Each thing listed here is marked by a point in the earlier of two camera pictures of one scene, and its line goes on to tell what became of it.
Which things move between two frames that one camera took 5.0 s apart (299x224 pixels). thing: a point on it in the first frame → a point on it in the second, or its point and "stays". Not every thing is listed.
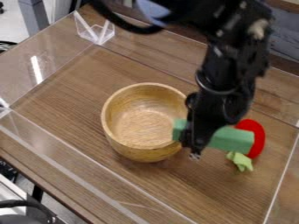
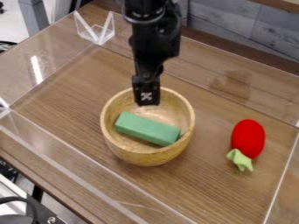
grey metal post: [34, 15] stays
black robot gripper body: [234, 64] → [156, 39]
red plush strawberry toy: [242, 159] stays
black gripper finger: [197, 133] → [146, 90]
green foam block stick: [229, 139] → [153, 130]
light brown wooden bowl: [138, 114] stays
